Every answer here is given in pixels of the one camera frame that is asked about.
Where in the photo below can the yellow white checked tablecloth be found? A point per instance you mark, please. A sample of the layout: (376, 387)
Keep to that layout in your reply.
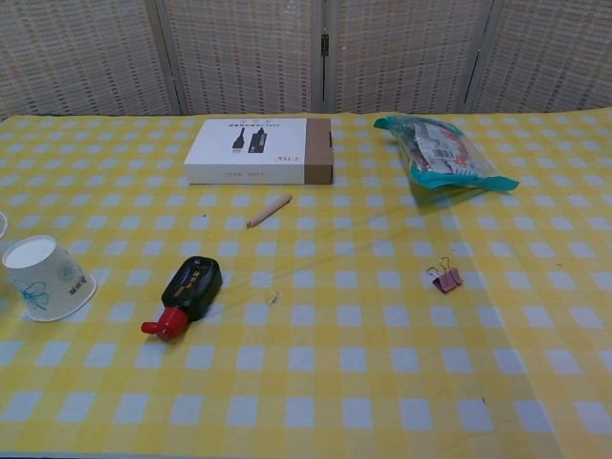
(574, 239)
(287, 382)

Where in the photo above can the woven bamboo folding screen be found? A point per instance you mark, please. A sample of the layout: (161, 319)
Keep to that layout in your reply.
(239, 52)

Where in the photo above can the pink binder clip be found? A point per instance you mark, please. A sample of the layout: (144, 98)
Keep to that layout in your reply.
(448, 280)

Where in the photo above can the black ink bottle red cap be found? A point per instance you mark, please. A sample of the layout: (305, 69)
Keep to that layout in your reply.
(191, 287)

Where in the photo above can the small paper scrap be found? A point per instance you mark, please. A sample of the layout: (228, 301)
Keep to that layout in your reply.
(274, 295)

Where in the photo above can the white and brown product box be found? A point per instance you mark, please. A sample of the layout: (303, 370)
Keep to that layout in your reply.
(248, 143)

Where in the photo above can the white paper cup blue print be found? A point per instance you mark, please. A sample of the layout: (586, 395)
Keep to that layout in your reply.
(48, 282)

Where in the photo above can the teal clear snack bag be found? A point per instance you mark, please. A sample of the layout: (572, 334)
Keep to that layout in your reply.
(440, 153)

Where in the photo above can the short wooden pencil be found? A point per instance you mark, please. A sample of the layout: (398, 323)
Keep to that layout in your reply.
(268, 211)

